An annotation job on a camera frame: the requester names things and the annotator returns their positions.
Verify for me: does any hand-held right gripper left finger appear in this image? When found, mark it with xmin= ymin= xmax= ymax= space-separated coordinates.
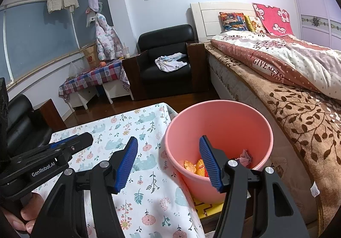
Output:
xmin=28 ymin=136 xmax=139 ymax=238

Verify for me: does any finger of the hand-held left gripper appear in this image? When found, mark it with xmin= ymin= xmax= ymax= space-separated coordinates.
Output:
xmin=49 ymin=135 xmax=81 ymax=149
xmin=57 ymin=132 xmax=94 ymax=156

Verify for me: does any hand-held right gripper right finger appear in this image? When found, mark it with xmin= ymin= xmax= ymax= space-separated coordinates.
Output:
xmin=198 ymin=135 xmax=311 ymax=238

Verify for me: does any yellow printed plastic bag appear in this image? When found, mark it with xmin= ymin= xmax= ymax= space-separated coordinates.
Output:
xmin=196 ymin=158 xmax=210 ymax=177

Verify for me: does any pink white wrapper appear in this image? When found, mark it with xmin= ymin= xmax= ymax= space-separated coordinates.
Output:
xmin=232 ymin=149 xmax=253 ymax=168

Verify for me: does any pink plastic bucket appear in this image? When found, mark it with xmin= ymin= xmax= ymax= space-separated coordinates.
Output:
xmin=164 ymin=100 xmax=274 ymax=204

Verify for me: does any person's left hand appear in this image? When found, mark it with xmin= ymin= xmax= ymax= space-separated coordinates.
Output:
xmin=0 ymin=193 xmax=45 ymax=232

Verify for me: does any black leather armchair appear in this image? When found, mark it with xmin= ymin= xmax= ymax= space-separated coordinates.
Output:
xmin=7 ymin=94 xmax=67 ymax=151
xmin=122 ymin=24 xmax=207 ymax=101

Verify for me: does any yellow patterned box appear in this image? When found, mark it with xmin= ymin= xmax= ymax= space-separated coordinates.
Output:
xmin=192 ymin=195 xmax=225 ymax=220

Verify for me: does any white stool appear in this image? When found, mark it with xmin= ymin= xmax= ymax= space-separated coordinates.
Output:
xmin=103 ymin=80 xmax=134 ymax=104
xmin=68 ymin=86 xmax=99 ymax=111

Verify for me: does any transparent plastic bag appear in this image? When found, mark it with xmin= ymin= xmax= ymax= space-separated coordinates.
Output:
xmin=68 ymin=62 xmax=84 ymax=79

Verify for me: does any plaid cloth side table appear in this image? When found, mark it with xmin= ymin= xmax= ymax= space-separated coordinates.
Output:
xmin=59 ymin=60 xmax=131 ymax=100

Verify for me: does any brown paper bag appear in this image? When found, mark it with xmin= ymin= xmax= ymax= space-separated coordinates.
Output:
xmin=82 ymin=46 xmax=100 ymax=69

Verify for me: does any bed with brown blanket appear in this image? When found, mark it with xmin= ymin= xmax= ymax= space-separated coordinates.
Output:
xmin=206 ymin=42 xmax=341 ymax=230

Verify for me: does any grey blue window blind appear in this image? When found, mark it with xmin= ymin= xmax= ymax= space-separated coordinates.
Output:
xmin=0 ymin=0 xmax=112 ymax=87

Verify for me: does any floral puffer jacket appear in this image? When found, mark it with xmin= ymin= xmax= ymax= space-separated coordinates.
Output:
xmin=94 ymin=13 xmax=124 ymax=60

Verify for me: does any white patterned garment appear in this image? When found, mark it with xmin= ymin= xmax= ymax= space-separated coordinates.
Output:
xmin=155 ymin=52 xmax=187 ymax=72

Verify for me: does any white animal hat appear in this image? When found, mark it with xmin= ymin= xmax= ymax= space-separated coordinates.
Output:
xmin=85 ymin=10 xmax=97 ymax=28

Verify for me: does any dotted pink white quilt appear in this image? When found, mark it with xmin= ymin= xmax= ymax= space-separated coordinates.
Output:
xmin=210 ymin=31 xmax=341 ymax=100

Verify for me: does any white bed headboard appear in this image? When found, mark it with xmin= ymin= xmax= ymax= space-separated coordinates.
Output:
xmin=190 ymin=2 xmax=267 ymax=43

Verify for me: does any purple hat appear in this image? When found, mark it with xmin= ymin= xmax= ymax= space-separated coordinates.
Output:
xmin=88 ymin=0 xmax=103 ymax=12

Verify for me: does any colourful patterned pillow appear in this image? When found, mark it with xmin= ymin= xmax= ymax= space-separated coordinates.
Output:
xmin=219 ymin=12 xmax=248 ymax=32

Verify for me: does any yellow flower pillow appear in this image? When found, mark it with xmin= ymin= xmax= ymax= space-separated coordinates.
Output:
xmin=244 ymin=15 xmax=267 ymax=34

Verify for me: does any pink flower towel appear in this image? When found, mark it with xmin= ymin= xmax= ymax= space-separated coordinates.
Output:
xmin=252 ymin=2 xmax=295 ymax=36

